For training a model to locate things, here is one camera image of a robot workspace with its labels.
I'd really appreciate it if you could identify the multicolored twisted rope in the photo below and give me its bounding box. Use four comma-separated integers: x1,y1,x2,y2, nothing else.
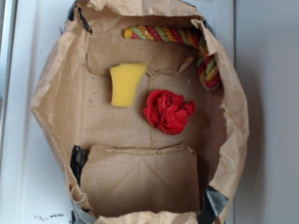
119,22,227,93

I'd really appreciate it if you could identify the brown paper bag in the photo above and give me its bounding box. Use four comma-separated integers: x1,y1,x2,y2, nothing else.
30,0,250,224

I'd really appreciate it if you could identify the crumpled red paper ball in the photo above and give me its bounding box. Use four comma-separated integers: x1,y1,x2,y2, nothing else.
143,89,195,135

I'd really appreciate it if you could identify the yellow sponge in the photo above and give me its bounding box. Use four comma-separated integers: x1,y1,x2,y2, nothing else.
110,63,147,107

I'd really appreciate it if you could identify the white plastic tray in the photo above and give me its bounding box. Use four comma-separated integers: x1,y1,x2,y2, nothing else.
0,0,261,224

